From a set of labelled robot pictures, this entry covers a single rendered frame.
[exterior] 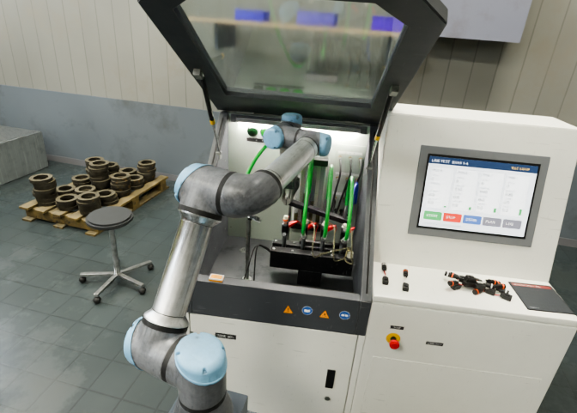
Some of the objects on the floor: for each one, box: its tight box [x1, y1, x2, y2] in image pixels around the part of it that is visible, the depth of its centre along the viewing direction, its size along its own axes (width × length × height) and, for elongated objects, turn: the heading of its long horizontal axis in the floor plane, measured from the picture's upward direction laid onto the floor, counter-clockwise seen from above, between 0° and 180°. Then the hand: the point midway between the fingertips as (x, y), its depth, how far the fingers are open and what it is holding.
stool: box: [79, 206, 154, 303], centre depth 272 cm, size 50×52×55 cm
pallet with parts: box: [19, 156, 169, 237], centre depth 392 cm, size 83×122×43 cm
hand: (286, 201), depth 153 cm, fingers closed
